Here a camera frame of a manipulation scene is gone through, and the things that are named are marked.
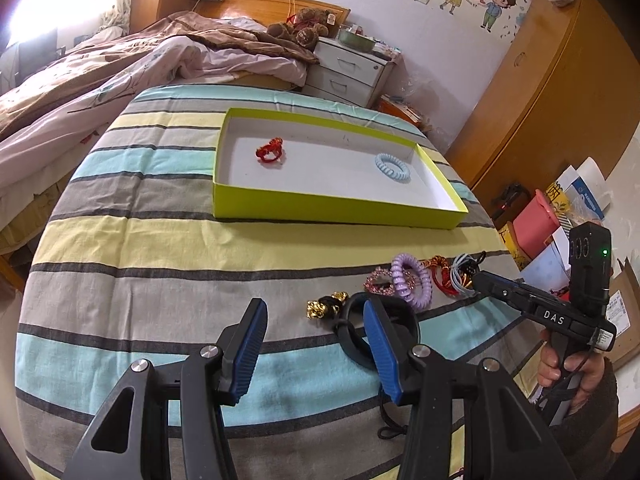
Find wooden headboard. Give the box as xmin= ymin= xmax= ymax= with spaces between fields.
xmin=200 ymin=0 xmax=351 ymax=36

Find yellow patterned box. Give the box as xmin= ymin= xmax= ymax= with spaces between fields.
xmin=497 ymin=220 xmax=531 ymax=271

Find striped bed sheet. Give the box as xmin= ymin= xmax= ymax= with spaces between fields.
xmin=15 ymin=84 xmax=551 ymax=480

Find red gold knot bracelet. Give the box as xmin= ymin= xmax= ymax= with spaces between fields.
xmin=422 ymin=255 xmax=463 ymax=301

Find yellow-green cardboard tray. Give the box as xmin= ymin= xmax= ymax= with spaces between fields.
xmin=212 ymin=106 xmax=470 ymax=231

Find gold black bead hair tie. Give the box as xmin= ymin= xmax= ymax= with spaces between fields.
xmin=306 ymin=291 xmax=349 ymax=321

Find person's right hand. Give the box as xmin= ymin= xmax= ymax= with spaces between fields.
xmin=537 ymin=327 xmax=608 ymax=413

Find blue spiral hair tie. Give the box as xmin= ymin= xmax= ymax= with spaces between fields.
xmin=375 ymin=152 xmax=412 ymax=182

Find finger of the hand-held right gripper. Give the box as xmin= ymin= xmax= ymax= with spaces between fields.
xmin=471 ymin=270 xmax=538 ymax=313

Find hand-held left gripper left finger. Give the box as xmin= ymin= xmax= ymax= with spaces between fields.
xmin=60 ymin=298 xmax=269 ymax=480

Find flat cardboard box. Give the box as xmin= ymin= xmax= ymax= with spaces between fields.
xmin=605 ymin=257 xmax=640 ymax=371

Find floral curtain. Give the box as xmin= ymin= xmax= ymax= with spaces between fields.
xmin=97 ymin=0 xmax=133 ymax=36

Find large wooden wardrobe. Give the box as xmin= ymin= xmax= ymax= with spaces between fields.
xmin=445 ymin=0 xmax=640 ymax=201

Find pink floral quilt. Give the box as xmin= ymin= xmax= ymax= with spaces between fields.
xmin=0 ymin=25 xmax=308 ymax=241

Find black cord hair tie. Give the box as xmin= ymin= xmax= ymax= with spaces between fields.
xmin=377 ymin=385 xmax=413 ymax=441

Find white nightstand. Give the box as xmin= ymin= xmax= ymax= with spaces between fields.
xmin=302 ymin=37 xmax=398 ymax=108

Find white blue paper bag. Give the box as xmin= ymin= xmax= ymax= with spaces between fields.
xmin=555 ymin=157 xmax=613 ymax=226

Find grey hair ties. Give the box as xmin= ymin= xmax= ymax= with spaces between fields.
xmin=449 ymin=252 xmax=487 ymax=295

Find black red device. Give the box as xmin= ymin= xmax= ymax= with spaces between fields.
xmin=492 ymin=185 xmax=531 ymax=221

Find pink beaded bracelet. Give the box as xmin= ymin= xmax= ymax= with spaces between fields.
xmin=364 ymin=267 xmax=418 ymax=297

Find green basin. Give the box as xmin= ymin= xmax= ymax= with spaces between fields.
xmin=337 ymin=27 xmax=376 ymax=52

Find red braided bracelet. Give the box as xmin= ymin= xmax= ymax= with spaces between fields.
xmin=256 ymin=137 xmax=287 ymax=165

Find brown teddy bear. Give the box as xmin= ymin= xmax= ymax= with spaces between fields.
xmin=266 ymin=8 xmax=341 ymax=52

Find black wristband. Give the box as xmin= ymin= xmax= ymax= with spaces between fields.
xmin=334 ymin=292 xmax=421 ymax=368

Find purple spiral hair tie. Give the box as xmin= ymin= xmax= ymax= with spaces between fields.
xmin=391 ymin=254 xmax=434 ymax=311

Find person's right forearm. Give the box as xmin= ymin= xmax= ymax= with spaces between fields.
xmin=547 ymin=357 xmax=622 ymax=480

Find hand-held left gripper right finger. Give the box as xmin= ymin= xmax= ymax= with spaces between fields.
xmin=362 ymin=296 xmax=581 ymax=480

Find cardboard box of books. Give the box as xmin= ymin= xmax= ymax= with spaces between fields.
xmin=377 ymin=95 xmax=426 ymax=126

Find pink bag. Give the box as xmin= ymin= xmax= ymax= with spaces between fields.
xmin=512 ymin=189 xmax=561 ymax=258

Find brown blanket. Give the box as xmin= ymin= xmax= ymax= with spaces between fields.
xmin=0 ymin=12 xmax=321 ymax=126

